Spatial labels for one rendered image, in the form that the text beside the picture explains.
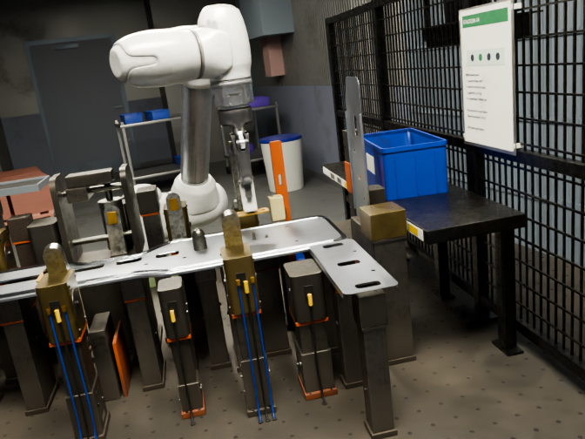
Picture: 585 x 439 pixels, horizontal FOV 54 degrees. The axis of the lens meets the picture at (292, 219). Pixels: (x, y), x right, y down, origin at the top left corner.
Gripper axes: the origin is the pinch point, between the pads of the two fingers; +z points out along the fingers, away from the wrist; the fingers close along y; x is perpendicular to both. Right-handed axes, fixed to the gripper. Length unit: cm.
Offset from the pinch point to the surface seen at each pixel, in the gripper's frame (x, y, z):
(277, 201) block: 7.9, -10.8, 5.1
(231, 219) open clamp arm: -5.5, 18.4, 0.1
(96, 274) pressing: -35.6, 5.9, 10.4
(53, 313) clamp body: -41.3, 22.1, 11.2
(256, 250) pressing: -0.7, 8.6, 10.6
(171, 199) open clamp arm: -17.9, -14.7, 0.8
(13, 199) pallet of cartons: -204, -497, 71
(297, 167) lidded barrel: 98, -489, 85
